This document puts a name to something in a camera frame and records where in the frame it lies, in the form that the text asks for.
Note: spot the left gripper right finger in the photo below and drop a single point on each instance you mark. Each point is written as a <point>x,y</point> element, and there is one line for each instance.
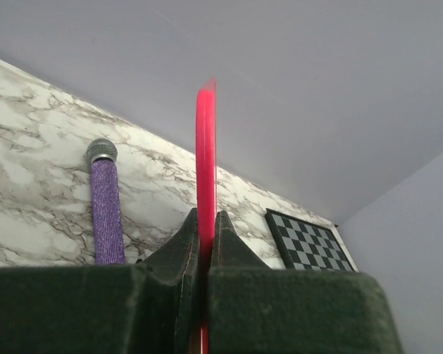
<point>255,309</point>

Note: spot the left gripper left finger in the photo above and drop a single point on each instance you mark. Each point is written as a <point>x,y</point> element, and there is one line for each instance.
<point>146,307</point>

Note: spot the pink framed whiteboard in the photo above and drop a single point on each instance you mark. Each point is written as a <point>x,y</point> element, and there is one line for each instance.
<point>206,189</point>

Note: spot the black grey chessboard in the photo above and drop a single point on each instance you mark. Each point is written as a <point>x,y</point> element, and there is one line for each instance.
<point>306,246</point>

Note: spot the purple microphone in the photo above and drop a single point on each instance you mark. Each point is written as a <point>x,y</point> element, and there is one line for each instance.
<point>101,155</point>

